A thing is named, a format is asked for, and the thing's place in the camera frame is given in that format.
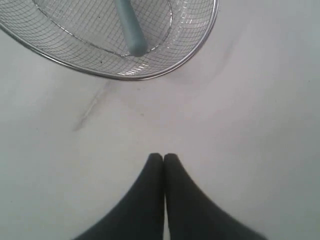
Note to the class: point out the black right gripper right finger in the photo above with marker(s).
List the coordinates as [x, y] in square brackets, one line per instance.
[192, 215]

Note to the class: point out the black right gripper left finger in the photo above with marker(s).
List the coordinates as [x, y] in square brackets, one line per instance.
[140, 214]

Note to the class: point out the teal handled peeler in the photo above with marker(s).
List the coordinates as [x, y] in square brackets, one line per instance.
[133, 35]

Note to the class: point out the oval wire mesh basket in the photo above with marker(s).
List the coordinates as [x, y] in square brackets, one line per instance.
[86, 35]

